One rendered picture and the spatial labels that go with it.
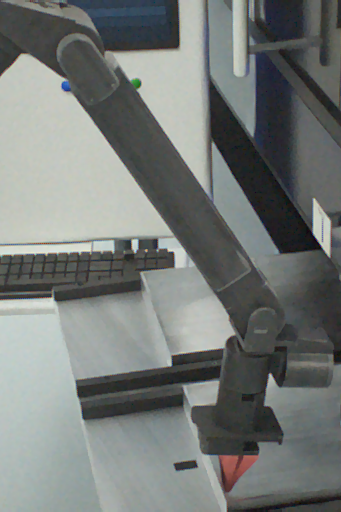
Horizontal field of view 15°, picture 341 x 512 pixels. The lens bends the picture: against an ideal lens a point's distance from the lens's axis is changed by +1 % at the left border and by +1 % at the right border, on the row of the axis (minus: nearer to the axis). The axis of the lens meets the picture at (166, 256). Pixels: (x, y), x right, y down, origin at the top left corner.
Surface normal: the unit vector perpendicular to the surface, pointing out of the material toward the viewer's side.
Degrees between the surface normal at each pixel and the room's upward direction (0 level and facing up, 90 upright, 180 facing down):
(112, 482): 0
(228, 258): 80
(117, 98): 96
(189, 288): 0
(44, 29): 88
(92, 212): 90
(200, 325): 0
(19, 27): 88
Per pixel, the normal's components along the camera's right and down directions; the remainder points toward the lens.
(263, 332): 0.18, 0.41
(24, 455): -0.04, -0.89
